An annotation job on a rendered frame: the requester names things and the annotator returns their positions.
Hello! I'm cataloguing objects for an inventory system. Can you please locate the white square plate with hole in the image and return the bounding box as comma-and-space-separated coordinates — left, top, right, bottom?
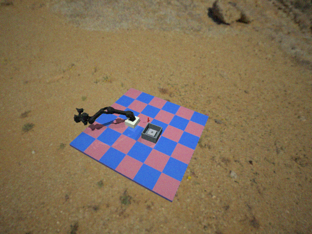
147, 129, 157, 137

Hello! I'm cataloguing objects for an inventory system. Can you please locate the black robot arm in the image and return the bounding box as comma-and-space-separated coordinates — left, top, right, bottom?
74, 106, 136, 125

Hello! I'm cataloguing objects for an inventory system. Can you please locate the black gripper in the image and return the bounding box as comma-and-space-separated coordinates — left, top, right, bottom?
76, 108, 84, 123

